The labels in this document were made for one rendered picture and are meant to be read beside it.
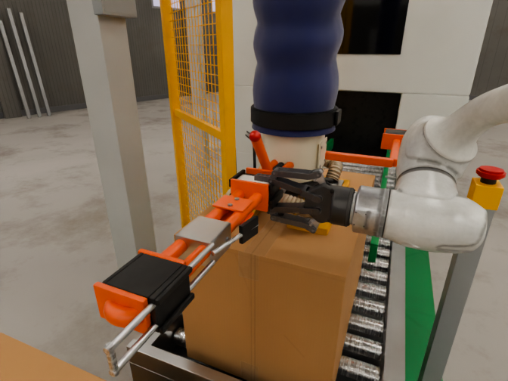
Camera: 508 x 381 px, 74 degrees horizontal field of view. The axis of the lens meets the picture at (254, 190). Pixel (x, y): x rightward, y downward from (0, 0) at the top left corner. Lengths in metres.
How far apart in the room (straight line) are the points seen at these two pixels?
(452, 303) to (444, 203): 0.73
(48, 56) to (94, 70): 7.19
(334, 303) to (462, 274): 0.61
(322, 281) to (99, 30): 1.34
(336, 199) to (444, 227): 0.18
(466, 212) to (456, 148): 0.12
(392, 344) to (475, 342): 1.09
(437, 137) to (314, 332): 0.46
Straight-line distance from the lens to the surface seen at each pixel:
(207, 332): 0.95
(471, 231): 0.63
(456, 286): 1.29
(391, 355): 1.06
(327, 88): 0.83
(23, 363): 1.23
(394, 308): 1.21
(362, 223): 0.63
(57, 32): 8.97
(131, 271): 0.45
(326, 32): 0.81
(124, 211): 1.84
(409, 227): 0.61
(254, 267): 0.74
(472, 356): 2.06
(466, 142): 0.68
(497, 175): 1.13
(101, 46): 1.65
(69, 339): 2.06
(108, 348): 0.37
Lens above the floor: 1.35
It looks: 23 degrees down
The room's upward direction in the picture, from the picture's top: straight up
